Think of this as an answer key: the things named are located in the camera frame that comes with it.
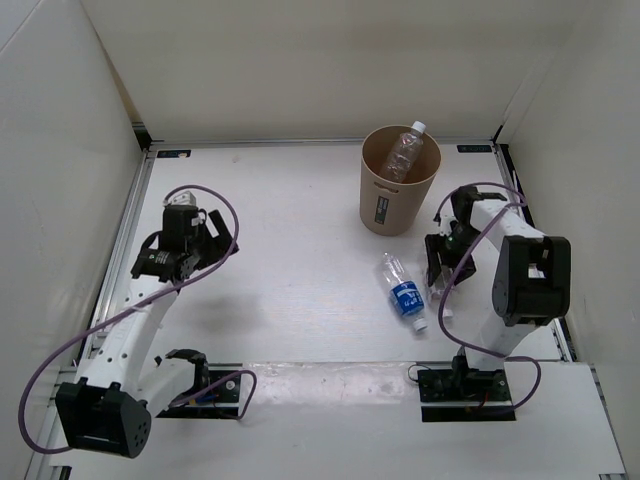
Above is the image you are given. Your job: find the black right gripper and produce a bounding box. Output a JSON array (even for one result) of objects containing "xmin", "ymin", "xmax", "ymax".
[{"xmin": 424, "ymin": 225, "xmax": 483, "ymax": 287}]

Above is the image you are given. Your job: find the clear bottle with white label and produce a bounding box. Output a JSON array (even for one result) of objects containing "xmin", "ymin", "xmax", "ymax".
[{"xmin": 425, "ymin": 267, "xmax": 452, "ymax": 313}]

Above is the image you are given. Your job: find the clear bottle with blue label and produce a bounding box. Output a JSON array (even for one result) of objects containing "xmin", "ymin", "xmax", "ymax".
[{"xmin": 377, "ymin": 252, "xmax": 428, "ymax": 335}]

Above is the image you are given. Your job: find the clear plastic bottle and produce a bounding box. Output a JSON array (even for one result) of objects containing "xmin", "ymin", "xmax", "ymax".
[{"xmin": 379, "ymin": 121, "xmax": 426, "ymax": 183}]

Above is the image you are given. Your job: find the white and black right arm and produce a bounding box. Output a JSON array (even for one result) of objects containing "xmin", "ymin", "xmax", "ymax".
[{"xmin": 425, "ymin": 182, "xmax": 571, "ymax": 400}]

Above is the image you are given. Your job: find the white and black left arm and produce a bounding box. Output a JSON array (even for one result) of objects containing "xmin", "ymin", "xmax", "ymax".
[{"xmin": 55, "ymin": 205, "xmax": 238, "ymax": 458}]

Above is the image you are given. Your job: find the beige round waste bin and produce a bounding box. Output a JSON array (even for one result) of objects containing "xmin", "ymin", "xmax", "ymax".
[{"xmin": 359, "ymin": 125, "xmax": 442, "ymax": 236}]

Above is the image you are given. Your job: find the dark logo sticker left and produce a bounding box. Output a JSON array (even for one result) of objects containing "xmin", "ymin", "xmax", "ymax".
[{"xmin": 156, "ymin": 149, "xmax": 191, "ymax": 159}]

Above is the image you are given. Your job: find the dark XDOF logo sticker right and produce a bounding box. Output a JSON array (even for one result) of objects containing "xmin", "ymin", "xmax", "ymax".
[{"xmin": 457, "ymin": 144, "xmax": 493, "ymax": 153}]

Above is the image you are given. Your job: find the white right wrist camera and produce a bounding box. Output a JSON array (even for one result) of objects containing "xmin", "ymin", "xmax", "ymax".
[{"xmin": 434, "ymin": 213, "xmax": 457, "ymax": 237}]

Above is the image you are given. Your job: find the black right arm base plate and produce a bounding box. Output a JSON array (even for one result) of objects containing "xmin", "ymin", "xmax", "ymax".
[{"xmin": 407, "ymin": 363, "xmax": 516, "ymax": 423}]

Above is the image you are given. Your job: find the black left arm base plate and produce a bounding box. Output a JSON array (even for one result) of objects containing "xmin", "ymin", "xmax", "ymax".
[{"xmin": 157, "ymin": 364, "xmax": 242, "ymax": 420}]

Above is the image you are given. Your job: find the aluminium table edge rail left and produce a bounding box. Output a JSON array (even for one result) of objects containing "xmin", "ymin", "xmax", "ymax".
[{"xmin": 34, "ymin": 147, "xmax": 153, "ymax": 448}]

